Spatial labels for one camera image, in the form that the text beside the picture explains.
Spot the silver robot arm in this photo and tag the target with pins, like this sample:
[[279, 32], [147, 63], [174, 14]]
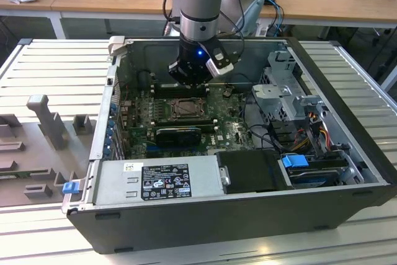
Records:
[[200, 4]]

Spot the black RAM slot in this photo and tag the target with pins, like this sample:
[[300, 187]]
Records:
[[209, 124], [164, 85], [208, 121], [164, 88], [210, 127], [183, 92], [207, 118], [183, 96]]

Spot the CPU socket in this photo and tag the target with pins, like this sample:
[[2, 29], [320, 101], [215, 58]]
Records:
[[186, 115]]

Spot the black disk bay cover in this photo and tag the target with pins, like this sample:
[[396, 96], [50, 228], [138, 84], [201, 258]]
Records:
[[248, 172]]

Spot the black cylindrical component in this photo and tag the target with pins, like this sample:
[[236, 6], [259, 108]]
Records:
[[144, 79]]

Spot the round coin battery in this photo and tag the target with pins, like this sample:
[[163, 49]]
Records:
[[227, 93]]

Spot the black graphics card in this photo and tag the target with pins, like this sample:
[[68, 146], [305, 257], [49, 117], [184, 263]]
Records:
[[178, 137]]

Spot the green motherboard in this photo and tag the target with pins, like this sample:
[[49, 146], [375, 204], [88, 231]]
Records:
[[229, 128]]

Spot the light grey case latch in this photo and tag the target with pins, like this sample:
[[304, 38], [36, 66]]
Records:
[[117, 43]]

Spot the pale blue teach pendant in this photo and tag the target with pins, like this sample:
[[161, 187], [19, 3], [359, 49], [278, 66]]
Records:
[[251, 13]]

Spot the silver perforated drive cage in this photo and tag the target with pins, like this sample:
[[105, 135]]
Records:
[[279, 100]]

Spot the small white sticker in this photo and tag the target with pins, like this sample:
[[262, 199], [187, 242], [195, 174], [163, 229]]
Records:
[[133, 167]]

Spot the black power supply label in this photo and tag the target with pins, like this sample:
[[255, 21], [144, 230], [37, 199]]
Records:
[[166, 181]]

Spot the silver power supply unit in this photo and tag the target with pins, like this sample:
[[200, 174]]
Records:
[[111, 184]]

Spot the blue disk carrier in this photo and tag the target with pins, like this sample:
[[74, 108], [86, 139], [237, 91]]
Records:
[[294, 161]]

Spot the black PC case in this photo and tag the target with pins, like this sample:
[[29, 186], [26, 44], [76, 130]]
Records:
[[186, 227]]

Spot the silver hard disk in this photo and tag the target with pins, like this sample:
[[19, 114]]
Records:
[[313, 178]]

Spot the blue plastic latch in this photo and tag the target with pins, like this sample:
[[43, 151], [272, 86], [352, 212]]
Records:
[[70, 188]]

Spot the grey parts rack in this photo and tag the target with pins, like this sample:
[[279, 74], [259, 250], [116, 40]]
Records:
[[31, 153]]

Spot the green RAM stick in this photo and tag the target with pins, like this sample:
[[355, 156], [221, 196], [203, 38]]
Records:
[[14, 176]]

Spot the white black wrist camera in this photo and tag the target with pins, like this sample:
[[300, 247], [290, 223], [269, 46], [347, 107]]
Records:
[[221, 61]]

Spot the silver bay bracket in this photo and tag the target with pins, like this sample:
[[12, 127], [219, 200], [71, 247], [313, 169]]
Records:
[[224, 176]]

